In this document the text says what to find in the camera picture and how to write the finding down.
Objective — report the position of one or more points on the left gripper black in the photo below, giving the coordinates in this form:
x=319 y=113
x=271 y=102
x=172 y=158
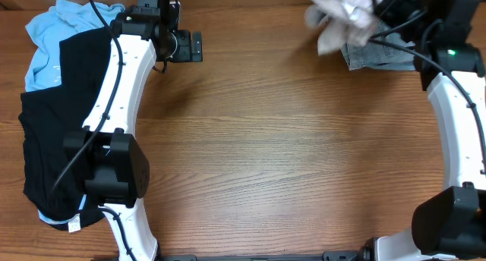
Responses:
x=194 y=46

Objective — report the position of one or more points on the beige shorts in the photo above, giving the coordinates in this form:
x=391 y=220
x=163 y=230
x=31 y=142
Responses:
x=350 y=22

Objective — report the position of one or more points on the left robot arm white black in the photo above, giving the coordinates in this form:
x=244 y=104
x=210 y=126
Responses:
x=107 y=163

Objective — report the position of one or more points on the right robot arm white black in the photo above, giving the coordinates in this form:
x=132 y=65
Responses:
x=450 y=225

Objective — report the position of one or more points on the folded denim shorts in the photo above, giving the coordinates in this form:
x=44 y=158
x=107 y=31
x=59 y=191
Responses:
x=377 y=57

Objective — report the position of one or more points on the light blue shirt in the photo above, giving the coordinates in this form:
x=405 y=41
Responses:
x=62 y=21

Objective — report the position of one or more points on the black garment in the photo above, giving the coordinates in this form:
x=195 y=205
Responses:
x=47 y=115

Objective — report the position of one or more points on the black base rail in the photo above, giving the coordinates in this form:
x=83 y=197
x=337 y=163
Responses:
x=346 y=255

